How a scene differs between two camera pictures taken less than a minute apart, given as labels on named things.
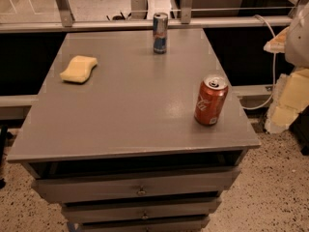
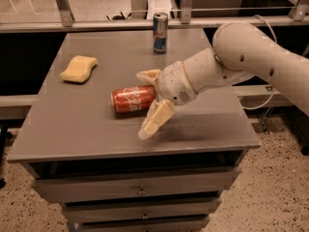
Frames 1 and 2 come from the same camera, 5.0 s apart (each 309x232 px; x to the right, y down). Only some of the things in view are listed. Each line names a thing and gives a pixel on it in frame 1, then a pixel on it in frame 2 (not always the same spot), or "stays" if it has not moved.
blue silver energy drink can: x=160 y=27 stays
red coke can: x=211 y=101 to x=132 y=101
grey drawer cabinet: x=122 y=150 stays
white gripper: x=298 y=43 to x=174 y=82
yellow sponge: x=79 y=69 stays
